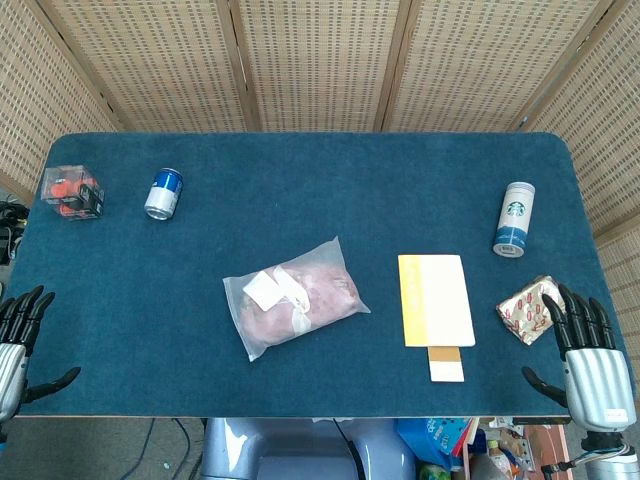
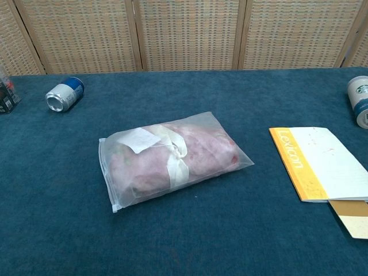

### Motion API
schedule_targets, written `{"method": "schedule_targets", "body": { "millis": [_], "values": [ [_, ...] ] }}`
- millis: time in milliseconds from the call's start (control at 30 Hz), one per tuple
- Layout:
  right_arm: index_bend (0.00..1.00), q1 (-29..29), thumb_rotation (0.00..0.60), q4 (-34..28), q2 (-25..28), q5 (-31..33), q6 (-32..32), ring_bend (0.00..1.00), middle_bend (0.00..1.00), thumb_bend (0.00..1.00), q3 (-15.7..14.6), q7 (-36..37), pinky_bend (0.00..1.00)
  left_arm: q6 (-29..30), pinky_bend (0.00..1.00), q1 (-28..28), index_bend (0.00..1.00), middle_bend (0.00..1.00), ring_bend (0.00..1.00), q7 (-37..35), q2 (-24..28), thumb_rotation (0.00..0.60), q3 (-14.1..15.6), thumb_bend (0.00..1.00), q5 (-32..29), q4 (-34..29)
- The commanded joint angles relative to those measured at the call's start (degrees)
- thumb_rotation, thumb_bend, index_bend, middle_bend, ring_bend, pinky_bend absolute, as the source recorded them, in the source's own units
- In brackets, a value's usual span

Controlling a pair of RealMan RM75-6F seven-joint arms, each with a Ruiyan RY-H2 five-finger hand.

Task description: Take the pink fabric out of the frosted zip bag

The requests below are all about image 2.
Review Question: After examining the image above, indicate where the cream white ribbon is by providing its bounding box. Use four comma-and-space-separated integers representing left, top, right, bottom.
149, 116, 190, 190

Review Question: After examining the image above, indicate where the pink floral clothes bundle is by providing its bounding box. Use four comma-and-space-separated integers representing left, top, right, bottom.
108, 116, 241, 199

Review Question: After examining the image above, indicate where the white paper tag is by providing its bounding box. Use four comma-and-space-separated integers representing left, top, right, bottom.
117, 127, 162, 155

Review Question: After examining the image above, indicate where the translucent plastic zip bag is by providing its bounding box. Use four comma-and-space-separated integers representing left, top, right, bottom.
98, 110, 255, 214

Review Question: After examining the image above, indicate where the woven wicker folding screen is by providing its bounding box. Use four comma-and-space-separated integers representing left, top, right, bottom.
0, 0, 368, 76

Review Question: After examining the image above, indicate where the blue and white soda can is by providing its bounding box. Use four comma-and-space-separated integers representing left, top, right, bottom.
45, 76, 86, 113

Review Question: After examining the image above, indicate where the blue felt table cover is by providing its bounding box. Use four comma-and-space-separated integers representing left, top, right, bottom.
0, 66, 368, 276

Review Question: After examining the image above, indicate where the yellow white Lexicon notebook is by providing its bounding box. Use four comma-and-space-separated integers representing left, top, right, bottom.
269, 127, 368, 204

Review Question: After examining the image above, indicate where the white Starbucks drink can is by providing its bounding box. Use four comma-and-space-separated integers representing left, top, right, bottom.
347, 76, 368, 129

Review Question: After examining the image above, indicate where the clear box with orange toys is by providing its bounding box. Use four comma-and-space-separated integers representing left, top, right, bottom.
0, 70, 22, 115

